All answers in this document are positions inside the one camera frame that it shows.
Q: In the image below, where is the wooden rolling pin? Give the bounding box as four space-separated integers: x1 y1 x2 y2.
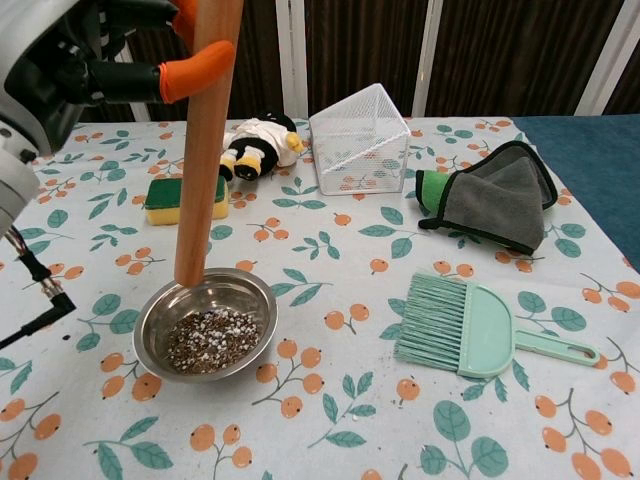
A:
173 0 245 289

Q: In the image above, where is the green object under cloth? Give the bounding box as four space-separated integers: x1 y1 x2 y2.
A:
415 169 454 209

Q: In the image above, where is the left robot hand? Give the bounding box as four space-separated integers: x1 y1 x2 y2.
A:
0 0 236 151

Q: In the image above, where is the white wire mesh basket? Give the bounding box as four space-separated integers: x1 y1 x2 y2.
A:
308 82 412 197

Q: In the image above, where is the mint green hand brush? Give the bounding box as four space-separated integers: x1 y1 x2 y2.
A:
392 272 601 379

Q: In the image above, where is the black cable with connector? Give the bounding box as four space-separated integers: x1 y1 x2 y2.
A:
0 224 78 351

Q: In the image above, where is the brown soil with white perlite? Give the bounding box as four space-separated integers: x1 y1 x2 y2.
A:
166 309 261 374

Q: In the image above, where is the floral tablecloth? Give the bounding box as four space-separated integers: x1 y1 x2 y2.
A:
0 117 640 480

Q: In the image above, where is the green yellow sponge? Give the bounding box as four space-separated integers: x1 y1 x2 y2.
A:
144 177 231 227

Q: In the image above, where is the stainless steel bowl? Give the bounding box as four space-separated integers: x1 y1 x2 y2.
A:
131 267 279 384

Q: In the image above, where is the grey cloth black trim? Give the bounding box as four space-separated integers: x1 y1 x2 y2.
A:
417 140 559 255

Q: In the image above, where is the black white plush doll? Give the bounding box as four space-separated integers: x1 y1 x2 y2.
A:
217 111 305 182

